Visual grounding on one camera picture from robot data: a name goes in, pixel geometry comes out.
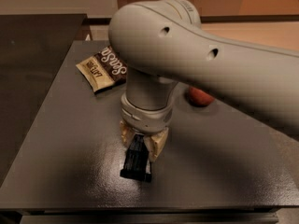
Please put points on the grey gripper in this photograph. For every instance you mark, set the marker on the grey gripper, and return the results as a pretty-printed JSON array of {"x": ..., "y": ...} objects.
[{"x": 146, "y": 119}]

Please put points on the dark side cabinet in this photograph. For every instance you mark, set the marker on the dark side cabinet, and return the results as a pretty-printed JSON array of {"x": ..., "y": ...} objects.
[{"x": 32, "y": 49}]

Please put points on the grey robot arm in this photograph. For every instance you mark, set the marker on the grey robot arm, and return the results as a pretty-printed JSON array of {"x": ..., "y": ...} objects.
[{"x": 163, "y": 44}]

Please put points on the dark blue rxbar wrapper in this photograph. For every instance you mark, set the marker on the dark blue rxbar wrapper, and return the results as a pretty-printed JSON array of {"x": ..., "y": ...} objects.
[{"x": 137, "y": 165}]

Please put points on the red apple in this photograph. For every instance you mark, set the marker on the red apple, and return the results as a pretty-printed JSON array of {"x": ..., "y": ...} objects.
[{"x": 199, "y": 98}]

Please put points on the brown and cream snack bag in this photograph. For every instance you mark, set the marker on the brown and cream snack bag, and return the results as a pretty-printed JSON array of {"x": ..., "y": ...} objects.
[{"x": 103, "y": 70}]

